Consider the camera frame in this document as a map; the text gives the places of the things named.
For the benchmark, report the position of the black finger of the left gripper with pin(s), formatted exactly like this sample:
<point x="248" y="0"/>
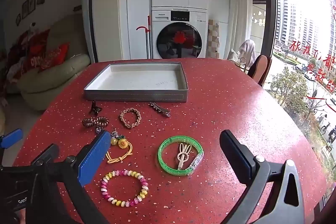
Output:
<point x="48" y="155"/>

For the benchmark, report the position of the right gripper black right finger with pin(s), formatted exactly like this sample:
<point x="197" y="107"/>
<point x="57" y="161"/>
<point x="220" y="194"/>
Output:
<point x="285" y="201"/>

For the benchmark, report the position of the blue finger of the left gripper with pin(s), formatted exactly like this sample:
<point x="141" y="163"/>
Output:
<point x="11" y="138"/>

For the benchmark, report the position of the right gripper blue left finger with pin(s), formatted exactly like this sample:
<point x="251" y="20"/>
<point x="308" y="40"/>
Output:
<point x="75" y="175"/>

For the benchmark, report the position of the silver crystal earring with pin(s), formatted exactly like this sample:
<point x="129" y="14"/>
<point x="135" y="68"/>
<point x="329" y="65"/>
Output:
<point x="114" y="134"/>
<point x="98" y="130"/>

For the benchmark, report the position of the black claw hair clip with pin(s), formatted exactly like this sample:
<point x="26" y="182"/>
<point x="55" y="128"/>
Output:
<point x="95" y="109"/>

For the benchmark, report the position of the silver rhinestone hair clip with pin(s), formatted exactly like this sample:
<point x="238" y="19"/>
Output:
<point x="160" y="109"/>

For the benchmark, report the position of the green translucent bangle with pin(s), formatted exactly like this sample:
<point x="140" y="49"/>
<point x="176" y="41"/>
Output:
<point x="193" y="165"/>

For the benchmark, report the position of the grey jewelry tray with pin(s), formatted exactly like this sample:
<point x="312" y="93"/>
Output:
<point x="139" y="82"/>

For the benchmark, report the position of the beige green sofa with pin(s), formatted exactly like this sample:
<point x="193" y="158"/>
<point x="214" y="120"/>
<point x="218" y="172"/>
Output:
<point x="66" y="57"/>

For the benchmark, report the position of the red embroidered cushion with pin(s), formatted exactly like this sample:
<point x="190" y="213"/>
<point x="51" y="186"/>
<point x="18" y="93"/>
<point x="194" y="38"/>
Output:
<point x="55" y="57"/>

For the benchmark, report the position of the brown wooden chair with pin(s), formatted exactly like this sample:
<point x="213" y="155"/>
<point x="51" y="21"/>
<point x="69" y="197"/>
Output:
<point x="260" y="69"/>

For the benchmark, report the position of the lower white washing machine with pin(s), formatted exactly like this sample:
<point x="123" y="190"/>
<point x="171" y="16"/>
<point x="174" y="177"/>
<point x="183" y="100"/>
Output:
<point x="178" y="32"/>

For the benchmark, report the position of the checkered hanging cloth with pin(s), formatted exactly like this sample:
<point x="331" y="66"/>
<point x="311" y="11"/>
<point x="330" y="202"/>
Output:
<point x="213" y="43"/>

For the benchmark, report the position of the pink towel on rack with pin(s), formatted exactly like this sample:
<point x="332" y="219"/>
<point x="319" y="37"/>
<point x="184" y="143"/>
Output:
<point x="247" y="51"/>

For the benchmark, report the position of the white tall cabinet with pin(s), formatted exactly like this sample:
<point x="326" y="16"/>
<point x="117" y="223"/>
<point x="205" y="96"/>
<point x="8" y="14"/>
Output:
<point x="110" y="29"/>

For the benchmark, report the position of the red handled mop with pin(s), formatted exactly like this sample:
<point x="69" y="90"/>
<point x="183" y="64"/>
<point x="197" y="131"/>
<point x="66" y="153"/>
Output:
<point x="147" y="30"/>

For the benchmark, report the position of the wall picture frames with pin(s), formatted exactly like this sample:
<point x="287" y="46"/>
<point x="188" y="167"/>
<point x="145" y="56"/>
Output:
<point x="27" y="8"/>

